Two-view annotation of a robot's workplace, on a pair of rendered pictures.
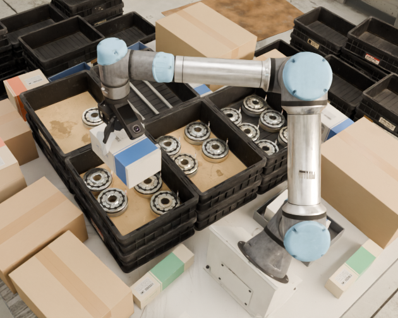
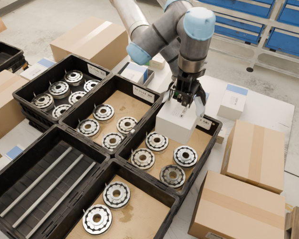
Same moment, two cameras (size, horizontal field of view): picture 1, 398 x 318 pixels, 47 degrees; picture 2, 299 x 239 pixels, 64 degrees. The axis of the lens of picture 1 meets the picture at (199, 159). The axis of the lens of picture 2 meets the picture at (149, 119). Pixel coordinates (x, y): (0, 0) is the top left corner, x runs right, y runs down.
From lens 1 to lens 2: 1.51 m
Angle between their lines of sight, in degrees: 64
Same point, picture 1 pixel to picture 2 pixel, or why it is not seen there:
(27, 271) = (272, 179)
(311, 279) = (160, 74)
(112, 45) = (201, 12)
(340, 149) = (86, 50)
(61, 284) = (262, 154)
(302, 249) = not seen: hidden behind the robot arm
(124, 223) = (194, 146)
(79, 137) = (127, 224)
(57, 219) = (224, 183)
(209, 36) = not seen: outside the picture
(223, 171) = (119, 106)
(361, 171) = (100, 41)
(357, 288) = not seen: hidden behind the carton
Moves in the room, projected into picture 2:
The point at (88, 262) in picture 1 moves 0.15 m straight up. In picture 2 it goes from (238, 147) to (251, 125)
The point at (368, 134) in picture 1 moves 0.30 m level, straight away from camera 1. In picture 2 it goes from (66, 41) to (19, 35)
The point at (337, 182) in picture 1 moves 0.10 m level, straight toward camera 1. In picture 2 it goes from (105, 57) to (120, 59)
